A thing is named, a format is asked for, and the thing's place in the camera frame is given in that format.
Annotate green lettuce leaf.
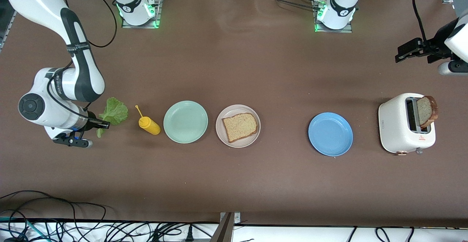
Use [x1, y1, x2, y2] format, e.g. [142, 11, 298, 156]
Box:
[96, 97, 129, 138]

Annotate light crust bread slice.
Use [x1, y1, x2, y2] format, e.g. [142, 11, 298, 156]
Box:
[222, 113, 258, 143]

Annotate mint green plate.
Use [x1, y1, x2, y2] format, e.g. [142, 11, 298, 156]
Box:
[163, 101, 208, 144]

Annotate blue plate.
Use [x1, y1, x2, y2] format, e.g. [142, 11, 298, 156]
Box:
[308, 112, 354, 157]

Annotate beige plate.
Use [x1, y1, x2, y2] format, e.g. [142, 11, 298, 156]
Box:
[216, 105, 261, 148]

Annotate yellow mustard squeeze bottle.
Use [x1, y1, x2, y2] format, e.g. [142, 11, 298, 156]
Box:
[135, 105, 161, 136]

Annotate dark crust bread slice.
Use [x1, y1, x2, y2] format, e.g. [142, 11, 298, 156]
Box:
[417, 96, 439, 128]

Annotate white toaster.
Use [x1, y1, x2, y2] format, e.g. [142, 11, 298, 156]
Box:
[378, 93, 436, 155]

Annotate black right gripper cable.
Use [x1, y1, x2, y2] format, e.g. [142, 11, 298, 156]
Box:
[46, 61, 92, 122]

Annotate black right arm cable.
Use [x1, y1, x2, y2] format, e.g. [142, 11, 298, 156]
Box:
[75, 0, 118, 49]

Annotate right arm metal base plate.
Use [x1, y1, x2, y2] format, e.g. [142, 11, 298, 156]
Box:
[121, 0, 163, 29]

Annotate teal cable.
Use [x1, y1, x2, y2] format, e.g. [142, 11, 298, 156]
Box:
[0, 216, 48, 242]

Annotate aluminium table edge rail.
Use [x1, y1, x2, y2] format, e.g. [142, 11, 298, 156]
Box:
[0, 11, 18, 54]

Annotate black base power cables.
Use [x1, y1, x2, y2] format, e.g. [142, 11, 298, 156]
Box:
[254, 0, 324, 12]

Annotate grey metal bracket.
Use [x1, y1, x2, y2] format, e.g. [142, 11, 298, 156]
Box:
[210, 212, 242, 242]

